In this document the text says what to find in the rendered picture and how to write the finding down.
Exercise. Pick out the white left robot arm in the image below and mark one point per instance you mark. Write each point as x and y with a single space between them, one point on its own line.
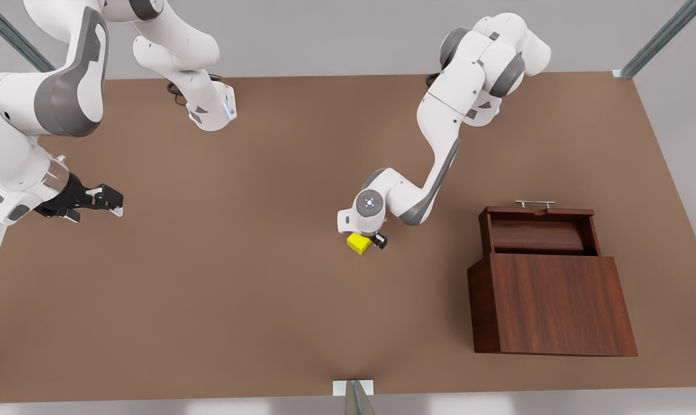
469 80

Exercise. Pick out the silver frame post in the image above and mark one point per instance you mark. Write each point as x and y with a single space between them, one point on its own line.
355 397
659 39
14 36

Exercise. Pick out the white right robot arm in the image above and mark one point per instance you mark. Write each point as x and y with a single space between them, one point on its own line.
65 86

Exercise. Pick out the brown wooden drawer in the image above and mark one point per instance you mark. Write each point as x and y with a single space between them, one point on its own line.
535 233

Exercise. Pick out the yellow square block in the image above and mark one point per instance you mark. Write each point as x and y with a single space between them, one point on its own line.
358 244

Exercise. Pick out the brown wooden cabinet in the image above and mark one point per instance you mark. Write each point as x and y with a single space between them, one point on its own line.
555 305

